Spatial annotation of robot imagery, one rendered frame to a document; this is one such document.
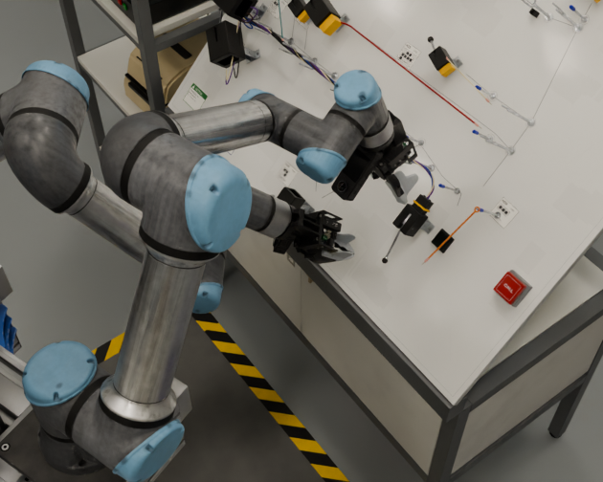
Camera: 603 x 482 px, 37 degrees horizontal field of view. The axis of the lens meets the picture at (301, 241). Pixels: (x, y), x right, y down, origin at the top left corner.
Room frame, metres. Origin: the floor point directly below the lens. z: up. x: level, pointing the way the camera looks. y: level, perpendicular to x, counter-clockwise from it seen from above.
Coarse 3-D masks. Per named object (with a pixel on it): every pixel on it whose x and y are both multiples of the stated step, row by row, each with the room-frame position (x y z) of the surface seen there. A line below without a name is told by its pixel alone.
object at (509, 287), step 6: (504, 276) 1.11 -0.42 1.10; (510, 276) 1.10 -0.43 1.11; (504, 282) 1.10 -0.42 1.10; (510, 282) 1.09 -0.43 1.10; (516, 282) 1.09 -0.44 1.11; (522, 282) 1.09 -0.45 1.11; (498, 288) 1.09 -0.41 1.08; (504, 288) 1.09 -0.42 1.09; (510, 288) 1.08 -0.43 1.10; (516, 288) 1.08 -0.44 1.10; (522, 288) 1.08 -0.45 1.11; (504, 294) 1.08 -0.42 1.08; (510, 294) 1.08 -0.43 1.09; (516, 294) 1.07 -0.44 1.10; (510, 300) 1.06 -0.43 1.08
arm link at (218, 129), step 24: (264, 96) 1.18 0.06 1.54; (120, 120) 0.92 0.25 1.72; (144, 120) 0.90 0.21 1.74; (168, 120) 0.94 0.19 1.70; (192, 120) 0.99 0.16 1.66; (216, 120) 1.02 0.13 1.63; (240, 120) 1.06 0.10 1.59; (264, 120) 1.10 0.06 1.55; (288, 120) 1.12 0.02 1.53; (120, 144) 0.85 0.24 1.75; (216, 144) 0.99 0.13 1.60; (240, 144) 1.04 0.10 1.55; (120, 168) 0.82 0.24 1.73; (120, 192) 0.81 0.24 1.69
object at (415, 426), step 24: (312, 288) 1.39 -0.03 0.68; (312, 312) 1.39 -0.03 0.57; (336, 312) 1.31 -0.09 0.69; (312, 336) 1.39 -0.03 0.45; (336, 336) 1.30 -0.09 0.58; (360, 336) 1.23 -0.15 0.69; (336, 360) 1.30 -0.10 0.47; (360, 360) 1.22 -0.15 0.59; (384, 360) 1.16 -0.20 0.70; (360, 384) 1.22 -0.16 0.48; (384, 384) 1.15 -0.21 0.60; (408, 384) 1.09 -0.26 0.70; (384, 408) 1.14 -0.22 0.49; (408, 408) 1.07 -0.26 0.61; (432, 408) 1.02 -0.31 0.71; (408, 432) 1.06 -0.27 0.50; (432, 432) 1.00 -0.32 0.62; (432, 456) 0.99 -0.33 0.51
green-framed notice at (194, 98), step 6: (192, 84) 1.89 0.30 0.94; (192, 90) 1.88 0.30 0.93; (198, 90) 1.87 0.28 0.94; (186, 96) 1.88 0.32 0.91; (192, 96) 1.87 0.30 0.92; (198, 96) 1.86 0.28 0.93; (204, 96) 1.85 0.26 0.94; (186, 102) 1.86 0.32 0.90; (192, 102) 1.85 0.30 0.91; (198, 102) 1.84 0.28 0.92; (192, 108) 1.84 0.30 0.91; (198, 108) 1.83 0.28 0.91
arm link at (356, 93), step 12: (348, 72) 1.18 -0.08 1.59; (360, 72) 1.17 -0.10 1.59; (336, 84) 1.16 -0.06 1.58; (348, 84) 1.15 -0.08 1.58; (360, 84) 1.15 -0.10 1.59; (372, 84) 1.15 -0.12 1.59; (336, 96) 1.14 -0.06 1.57; (348, 96) 1.13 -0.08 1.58; (360, 96) 1.13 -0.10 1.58; (372, 96) 1.13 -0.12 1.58; (336, 108) 1.13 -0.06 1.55; (348, 108) 1.12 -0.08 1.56; (360, 108) 1.12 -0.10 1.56; (372, 108) 1.13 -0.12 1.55; (384, 108) 1.16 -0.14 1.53; (360, 120) 1.11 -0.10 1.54; (372, 120) 1.13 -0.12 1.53; (384, 120) 1.15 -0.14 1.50; (372, 132) 1.14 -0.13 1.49
